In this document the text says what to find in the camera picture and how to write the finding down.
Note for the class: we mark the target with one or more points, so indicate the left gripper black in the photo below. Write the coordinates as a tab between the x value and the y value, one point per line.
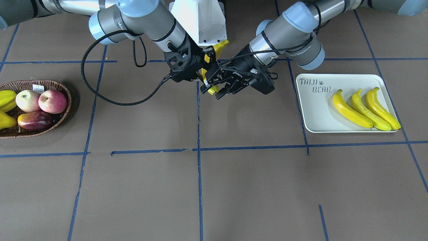
246	64

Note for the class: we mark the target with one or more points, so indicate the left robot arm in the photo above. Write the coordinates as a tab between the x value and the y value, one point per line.
294	34

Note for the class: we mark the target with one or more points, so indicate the brown wicker basket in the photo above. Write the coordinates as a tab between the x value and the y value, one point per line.
56	119

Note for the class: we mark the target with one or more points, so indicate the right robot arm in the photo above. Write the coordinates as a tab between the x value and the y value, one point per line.
112	21

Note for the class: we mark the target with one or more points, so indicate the red apple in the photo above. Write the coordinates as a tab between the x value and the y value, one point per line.
53	102

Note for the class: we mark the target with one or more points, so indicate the textured yellow banana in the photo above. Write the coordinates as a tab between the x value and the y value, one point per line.
357	105

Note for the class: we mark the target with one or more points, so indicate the pale green apple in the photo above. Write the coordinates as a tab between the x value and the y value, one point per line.
27	101

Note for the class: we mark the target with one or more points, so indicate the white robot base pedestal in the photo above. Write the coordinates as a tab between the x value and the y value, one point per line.
203	20

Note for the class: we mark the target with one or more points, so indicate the white rectangular plate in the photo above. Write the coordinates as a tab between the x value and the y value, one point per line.
315	93

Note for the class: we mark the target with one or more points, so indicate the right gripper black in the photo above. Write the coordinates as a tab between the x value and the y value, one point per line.
196	54

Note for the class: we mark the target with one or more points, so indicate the smooth yellow banana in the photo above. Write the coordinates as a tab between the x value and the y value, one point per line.
373	104

